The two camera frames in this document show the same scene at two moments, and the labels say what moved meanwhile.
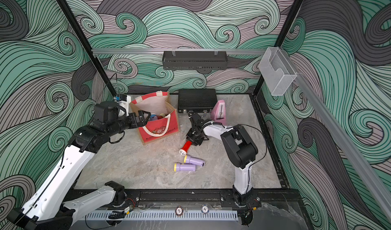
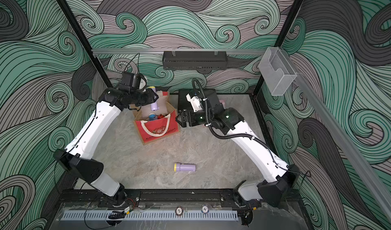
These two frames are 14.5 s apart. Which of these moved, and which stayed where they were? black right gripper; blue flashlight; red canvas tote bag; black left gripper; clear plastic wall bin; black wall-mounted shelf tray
Moved: black right gripper; black left gripper
Stayed: clear plastic wall bin; blue flashlight; red canvas tote bag; black wall-mounted shelf tray
